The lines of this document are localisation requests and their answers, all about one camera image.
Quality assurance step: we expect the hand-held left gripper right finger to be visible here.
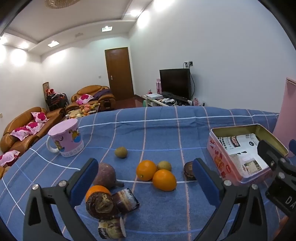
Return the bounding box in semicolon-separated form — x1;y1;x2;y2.
192;158;270;241

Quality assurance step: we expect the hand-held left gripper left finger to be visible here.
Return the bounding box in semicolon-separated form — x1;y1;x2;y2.
23;158;99;241

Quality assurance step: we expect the orange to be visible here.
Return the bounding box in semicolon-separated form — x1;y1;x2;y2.
152;169;177;192
136;160;158;181
85;185;111;202

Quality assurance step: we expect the brown round cake piece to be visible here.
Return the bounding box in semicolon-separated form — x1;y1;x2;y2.
183;162;197;181

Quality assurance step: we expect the purple passion fruit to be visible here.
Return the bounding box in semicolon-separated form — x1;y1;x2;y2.
94;163;125;189

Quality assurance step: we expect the pink tin box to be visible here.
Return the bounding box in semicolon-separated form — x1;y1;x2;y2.
207;124;289;186

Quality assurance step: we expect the green-brown kiwi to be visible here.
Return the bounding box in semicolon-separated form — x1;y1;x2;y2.
157;161;172;172
115;147;128;159

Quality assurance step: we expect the pink cartoon mug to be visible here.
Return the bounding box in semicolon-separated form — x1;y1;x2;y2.
46;118;85;158

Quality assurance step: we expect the brown snack packet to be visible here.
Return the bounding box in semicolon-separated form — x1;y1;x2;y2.
98;217;126;239
112;188;140;212

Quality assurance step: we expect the pink mug lid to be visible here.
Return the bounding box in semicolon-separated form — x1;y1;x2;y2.
48;118;78;136

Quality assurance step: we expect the blue checked blanket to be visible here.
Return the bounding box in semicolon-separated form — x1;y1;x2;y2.
0;106;281;241

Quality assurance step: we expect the coffee table with food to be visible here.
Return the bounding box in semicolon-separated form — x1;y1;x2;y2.
65;103;101;120

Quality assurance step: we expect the pink floral cushion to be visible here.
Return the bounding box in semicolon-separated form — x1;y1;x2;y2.
76;94;93;105
31;112;48;122
10;127;33;141
0;150;21;166
24;122;45;135

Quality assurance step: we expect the black rack with clothes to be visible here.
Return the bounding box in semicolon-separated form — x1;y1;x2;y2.
45;93;70;112

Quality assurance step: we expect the purple throw blanket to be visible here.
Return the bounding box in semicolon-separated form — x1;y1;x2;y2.
92;89;111;99

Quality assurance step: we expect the white television stand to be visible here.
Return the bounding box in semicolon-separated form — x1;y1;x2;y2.
143;93;206;108

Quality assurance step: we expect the brown leather loveseat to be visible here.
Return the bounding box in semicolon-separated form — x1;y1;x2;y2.
65;85;116;110

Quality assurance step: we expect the brown leather sofa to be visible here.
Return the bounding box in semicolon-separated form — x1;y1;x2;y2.
0;107;66;179

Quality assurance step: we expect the black television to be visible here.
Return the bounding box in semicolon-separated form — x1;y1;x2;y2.
159;68;191;100

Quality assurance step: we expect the brown wooden door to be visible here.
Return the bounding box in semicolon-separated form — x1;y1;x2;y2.
105;47;134;101

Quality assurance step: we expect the black power cable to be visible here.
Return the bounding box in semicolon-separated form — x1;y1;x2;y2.
189;67;194;98

